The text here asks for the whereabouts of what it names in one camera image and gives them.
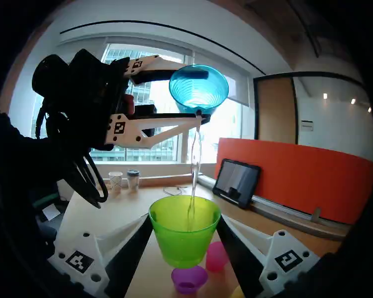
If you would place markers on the red desk screen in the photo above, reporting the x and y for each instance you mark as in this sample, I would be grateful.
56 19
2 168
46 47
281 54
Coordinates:
298 173

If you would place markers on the clear patterned cup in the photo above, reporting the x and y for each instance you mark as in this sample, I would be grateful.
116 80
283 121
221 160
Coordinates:
115 180

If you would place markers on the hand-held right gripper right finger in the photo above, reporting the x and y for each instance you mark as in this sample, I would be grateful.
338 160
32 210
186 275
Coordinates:
286 260

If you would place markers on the purple plastic cup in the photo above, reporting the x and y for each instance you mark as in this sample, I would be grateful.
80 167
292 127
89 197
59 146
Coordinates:
189 279

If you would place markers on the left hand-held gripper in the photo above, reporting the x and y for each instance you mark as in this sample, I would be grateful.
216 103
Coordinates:
80 99

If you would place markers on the tablet in black case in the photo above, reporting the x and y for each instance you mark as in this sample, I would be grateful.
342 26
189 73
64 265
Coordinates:
236 180

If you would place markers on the blue plastic cup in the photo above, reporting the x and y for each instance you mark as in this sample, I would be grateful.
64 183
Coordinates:
202 90

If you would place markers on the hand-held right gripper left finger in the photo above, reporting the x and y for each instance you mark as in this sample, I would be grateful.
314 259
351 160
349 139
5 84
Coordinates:
90 264

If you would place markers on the green plastic cup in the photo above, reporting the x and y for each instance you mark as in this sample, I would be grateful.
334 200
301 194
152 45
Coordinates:
180 242

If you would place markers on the clear cup with dark lid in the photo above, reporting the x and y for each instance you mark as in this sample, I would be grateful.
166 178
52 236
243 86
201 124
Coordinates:
133 180

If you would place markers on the person's left forearm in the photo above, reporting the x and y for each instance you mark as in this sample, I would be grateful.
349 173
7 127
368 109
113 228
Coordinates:
18 155

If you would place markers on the yellow plastic cup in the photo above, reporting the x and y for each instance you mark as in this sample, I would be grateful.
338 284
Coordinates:
237 293

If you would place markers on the pink plastic cup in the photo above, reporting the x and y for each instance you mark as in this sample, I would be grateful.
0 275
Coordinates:
217 257

